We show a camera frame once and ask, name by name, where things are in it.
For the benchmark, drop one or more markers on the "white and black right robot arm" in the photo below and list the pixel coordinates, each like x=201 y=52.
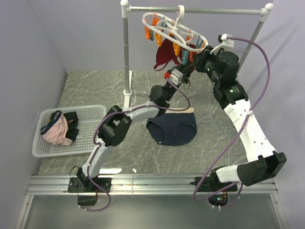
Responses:
x=263 y=160

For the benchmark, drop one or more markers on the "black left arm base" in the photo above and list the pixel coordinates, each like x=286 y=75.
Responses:
x=87 y=191

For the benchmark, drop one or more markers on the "dark red lace bra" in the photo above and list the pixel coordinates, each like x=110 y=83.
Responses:
x=165 y=54

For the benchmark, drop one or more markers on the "aluminium mounting rail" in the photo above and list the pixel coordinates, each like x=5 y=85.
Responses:
x=141 y=184

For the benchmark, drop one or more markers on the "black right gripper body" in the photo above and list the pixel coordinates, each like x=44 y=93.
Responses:
x=207 y=62

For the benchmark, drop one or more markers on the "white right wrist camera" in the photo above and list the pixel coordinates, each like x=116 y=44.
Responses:
x=225 y=44

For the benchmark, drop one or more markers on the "teal clothespin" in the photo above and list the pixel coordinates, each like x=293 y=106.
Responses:
x=185 y=57
x=200 y=43

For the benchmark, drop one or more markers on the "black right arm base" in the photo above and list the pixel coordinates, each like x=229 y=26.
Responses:
x=212 y=184

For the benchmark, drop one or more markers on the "black lace underwear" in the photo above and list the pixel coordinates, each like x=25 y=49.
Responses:
x=72 y=121

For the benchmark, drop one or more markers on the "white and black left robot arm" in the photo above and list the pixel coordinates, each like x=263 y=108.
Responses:
x=113 y=128

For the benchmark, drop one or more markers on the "navy blue underwear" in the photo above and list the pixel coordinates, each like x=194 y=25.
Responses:
x=174 y=128

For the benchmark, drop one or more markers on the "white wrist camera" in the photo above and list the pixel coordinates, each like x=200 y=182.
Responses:
x=175 y=76
x=225 y=44

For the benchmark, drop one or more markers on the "white plastic clip hanger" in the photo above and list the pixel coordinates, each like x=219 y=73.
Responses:
x=173 y=30

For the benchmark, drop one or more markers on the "yellow-orange clothespin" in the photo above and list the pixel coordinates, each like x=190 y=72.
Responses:
x=176 y=49

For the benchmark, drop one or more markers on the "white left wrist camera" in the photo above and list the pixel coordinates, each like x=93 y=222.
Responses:
x=175 y=76

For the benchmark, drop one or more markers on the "white perforated plastic basket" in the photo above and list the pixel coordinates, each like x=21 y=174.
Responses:
x=88 y=119

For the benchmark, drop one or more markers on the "silver clothes rack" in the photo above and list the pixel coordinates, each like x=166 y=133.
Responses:
x=171 y=12

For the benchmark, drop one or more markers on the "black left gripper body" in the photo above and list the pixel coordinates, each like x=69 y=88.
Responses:
x=186 y=78

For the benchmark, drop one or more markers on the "pink underwear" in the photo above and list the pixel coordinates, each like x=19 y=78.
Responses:
x=55 y=131

